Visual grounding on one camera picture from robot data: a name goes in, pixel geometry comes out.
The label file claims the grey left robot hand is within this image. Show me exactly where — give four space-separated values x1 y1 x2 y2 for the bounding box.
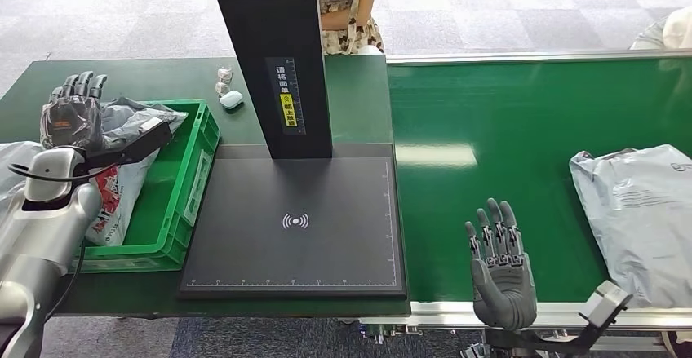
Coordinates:
40 70 108 155

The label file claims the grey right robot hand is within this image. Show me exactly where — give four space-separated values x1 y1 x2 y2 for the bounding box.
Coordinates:
464 198 539 333

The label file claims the white red-printed courier package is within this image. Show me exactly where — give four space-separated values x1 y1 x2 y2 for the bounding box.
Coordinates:
85 97 189 247

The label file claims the grey black-printed courier package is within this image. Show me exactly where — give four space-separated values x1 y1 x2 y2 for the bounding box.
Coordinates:
569 144 692 310

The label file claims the green conveyor belt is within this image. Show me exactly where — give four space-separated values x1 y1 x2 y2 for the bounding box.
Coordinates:
386 55 692 306

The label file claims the black inbound scanning machine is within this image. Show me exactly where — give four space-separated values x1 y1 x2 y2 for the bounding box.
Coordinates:
178 0 408 298

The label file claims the dark green table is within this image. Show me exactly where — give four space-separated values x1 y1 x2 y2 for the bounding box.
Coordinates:
0 54 412 319

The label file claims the grey plastic courier bag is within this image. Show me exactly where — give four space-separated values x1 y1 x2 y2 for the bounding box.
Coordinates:
0 140 46 208

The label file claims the green plastic crate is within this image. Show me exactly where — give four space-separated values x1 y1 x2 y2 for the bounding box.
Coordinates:
69 99 222 275

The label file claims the white earbud case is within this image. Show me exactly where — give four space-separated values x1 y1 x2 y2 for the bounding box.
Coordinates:
219 90 245 110

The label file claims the person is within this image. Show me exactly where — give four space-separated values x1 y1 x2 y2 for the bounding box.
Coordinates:
316 0 385 56

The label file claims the white fabric bundle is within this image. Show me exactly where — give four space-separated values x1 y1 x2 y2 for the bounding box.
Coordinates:
629 7 692 51

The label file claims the silver conveyor frame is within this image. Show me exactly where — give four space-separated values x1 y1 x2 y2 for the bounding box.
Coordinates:
357 47 692 355

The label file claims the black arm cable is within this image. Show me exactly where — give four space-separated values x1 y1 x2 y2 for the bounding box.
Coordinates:
7 144 112 183

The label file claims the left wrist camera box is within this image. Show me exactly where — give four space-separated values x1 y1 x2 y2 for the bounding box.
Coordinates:
83 117 175 169

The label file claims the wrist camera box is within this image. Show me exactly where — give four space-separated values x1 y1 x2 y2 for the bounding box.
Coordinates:
579 281 633 330
83 117 175 169

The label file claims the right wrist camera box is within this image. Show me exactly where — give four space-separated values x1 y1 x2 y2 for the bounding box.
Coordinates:
579 281 633 330

